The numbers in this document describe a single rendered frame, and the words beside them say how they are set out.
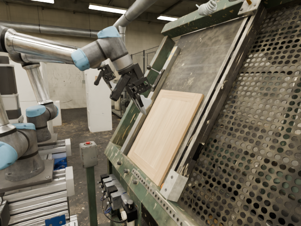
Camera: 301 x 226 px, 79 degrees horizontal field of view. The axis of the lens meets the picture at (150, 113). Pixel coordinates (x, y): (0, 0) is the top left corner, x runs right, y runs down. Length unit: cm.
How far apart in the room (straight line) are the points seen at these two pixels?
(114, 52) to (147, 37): 973
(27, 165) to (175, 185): 66
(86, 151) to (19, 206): 65
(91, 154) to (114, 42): 105
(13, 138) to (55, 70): 858
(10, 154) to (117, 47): 52
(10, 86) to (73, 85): 822
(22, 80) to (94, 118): 218
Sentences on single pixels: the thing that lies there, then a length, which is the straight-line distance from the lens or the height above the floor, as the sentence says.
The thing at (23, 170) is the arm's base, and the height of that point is 108.
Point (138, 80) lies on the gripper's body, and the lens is 73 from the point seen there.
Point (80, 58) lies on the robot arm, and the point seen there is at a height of 153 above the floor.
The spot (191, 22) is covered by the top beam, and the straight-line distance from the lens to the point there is 154.
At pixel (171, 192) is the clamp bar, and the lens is 91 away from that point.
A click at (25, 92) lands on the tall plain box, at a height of 123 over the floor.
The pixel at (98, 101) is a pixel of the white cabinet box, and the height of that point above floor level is 83.
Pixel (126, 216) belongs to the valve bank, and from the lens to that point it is 115.
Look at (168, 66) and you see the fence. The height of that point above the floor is 155.
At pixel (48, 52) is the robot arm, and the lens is 87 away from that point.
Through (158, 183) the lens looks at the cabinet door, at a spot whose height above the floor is 90.
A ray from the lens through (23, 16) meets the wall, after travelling 973.
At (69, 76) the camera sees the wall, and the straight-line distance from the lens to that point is 934.
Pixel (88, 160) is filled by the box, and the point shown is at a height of 82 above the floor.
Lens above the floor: 147
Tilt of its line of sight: 11 degrees down
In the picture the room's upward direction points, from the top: straight up
